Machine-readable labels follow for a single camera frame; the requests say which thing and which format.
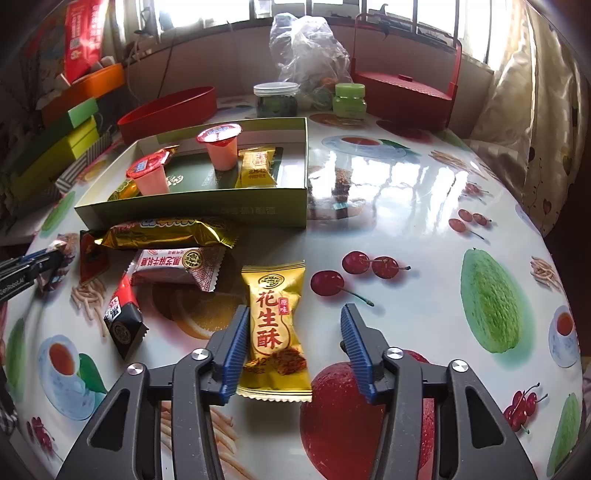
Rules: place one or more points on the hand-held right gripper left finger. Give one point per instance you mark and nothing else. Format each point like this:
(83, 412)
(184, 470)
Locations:
(238, 350)

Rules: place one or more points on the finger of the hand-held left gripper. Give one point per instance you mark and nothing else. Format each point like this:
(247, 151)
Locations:
(46, 274)
(23, 263)

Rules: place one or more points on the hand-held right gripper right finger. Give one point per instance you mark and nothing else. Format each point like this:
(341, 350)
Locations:
(358, 350)

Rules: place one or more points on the white red snack packet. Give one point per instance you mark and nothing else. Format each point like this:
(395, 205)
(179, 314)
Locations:
(178, 267)
(64, 247)

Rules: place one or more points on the yellow gold candy packet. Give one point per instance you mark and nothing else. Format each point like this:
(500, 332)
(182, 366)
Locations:
(277, 332)
(256, 168)

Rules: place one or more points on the red triangular snack packet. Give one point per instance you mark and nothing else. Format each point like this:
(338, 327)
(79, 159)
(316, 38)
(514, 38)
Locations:
(92, 258)

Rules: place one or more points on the red black snack packet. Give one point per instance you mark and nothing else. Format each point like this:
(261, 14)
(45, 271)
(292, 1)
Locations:
(121, 323)

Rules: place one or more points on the pink jelly cup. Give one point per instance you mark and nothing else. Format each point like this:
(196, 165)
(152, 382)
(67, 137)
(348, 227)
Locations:
(221, 150)
(147, 177)

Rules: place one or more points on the green cardboard box tray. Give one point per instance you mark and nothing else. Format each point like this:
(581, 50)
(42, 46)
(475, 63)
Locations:
(207, 207)

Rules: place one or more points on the black white striped box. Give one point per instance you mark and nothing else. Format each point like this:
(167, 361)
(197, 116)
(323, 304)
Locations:
(76, 168)

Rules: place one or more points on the yellow-green box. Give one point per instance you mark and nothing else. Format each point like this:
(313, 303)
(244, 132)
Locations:
(55, 157)

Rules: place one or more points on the dark green box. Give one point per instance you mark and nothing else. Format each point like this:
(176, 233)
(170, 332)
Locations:
(78, 117)

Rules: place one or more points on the orange box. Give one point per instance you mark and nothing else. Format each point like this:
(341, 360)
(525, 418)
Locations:
(87, 87)

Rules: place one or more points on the white printed gift box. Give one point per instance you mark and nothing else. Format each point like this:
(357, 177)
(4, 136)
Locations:
(46, 74)

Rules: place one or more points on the red oval bowl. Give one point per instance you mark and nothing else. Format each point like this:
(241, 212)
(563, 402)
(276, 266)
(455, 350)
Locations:
(166, 113)

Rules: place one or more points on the red paper package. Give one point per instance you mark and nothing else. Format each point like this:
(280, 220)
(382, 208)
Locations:
(83, 32)

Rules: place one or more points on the small green jar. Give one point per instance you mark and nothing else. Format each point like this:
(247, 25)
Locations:
(349, 99)

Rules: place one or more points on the clear jar with white lid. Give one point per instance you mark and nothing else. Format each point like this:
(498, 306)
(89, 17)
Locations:
(276, 99)

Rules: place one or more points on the cream printed curtain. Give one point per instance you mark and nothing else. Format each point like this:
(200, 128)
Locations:
(531, 115)

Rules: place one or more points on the clear plastic bag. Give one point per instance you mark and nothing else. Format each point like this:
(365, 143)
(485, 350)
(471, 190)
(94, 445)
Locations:
(304, 50)

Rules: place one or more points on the window with metal frame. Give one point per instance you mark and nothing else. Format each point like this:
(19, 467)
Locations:
(258, 9)

